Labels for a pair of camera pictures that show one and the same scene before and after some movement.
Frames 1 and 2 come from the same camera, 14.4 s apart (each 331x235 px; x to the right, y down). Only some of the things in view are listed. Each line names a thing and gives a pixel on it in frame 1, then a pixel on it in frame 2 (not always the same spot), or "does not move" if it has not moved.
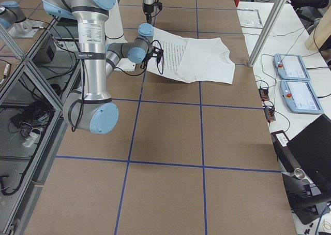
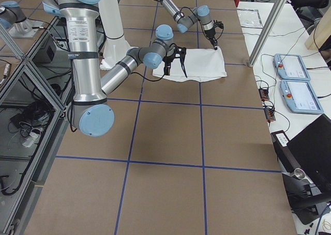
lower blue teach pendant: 300,97 does not move
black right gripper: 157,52 → 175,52
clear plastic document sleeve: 249,17 does not move
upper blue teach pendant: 290,67 does not move
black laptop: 312,148 does not move
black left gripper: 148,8 → 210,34
